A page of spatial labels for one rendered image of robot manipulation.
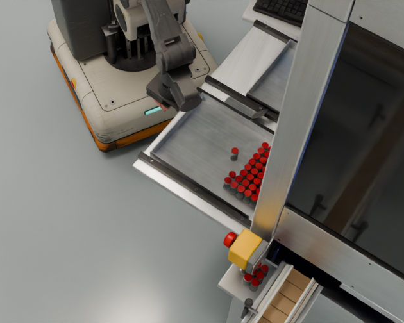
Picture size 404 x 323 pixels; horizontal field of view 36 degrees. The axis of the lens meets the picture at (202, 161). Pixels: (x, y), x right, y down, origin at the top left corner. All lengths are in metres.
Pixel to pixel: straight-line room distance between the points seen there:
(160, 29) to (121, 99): 1.27
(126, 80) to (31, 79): 0.60
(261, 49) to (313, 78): 1.05
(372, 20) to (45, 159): 2.18
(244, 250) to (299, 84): 0.60
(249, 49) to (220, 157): 0.42
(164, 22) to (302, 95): 0.46
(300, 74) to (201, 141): 0.85
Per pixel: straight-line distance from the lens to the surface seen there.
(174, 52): 1.41
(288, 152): 1.22
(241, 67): 2.01
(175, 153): 1.82
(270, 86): 1.97
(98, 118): 2.63
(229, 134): 1.85
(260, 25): 2.10
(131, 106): 2.64
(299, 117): 1.11
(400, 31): 0.88
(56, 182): 2.81
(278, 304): 1.61
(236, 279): 1.67
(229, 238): 1.56
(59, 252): 2.67
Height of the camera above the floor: 2.45
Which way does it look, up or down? 61 degrees down
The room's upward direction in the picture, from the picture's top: 4 degrees clockwise
